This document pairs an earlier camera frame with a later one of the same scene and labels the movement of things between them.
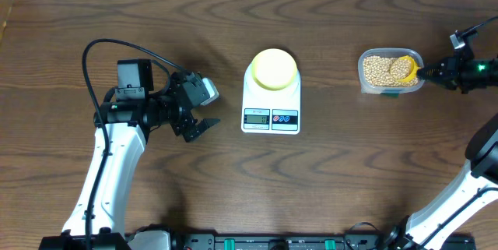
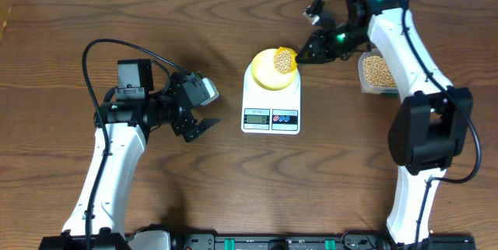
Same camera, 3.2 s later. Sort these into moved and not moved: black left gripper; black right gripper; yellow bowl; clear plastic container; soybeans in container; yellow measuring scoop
Moved: yellow measuring scoop; black right gripper
Not moved: clear plastic container; soybeans in container; black left gripper; yellow bowl
